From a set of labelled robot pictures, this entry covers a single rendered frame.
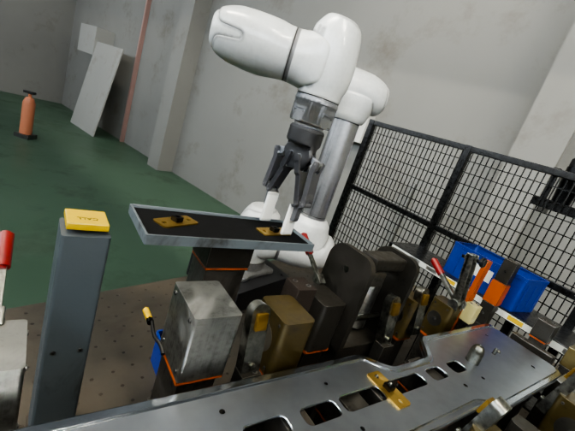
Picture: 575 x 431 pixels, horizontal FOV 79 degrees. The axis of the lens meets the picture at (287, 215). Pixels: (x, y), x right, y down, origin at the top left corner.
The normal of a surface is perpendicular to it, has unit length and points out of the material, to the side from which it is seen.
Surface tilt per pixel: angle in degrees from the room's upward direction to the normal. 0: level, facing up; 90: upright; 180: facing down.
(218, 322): 90
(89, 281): 90
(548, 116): 90
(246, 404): 0
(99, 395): 0
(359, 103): 95
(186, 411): 0
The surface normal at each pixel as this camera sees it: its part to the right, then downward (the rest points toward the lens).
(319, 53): -0.07, 0.20
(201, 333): 0.53, 0.40
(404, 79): -0.61, 0.02
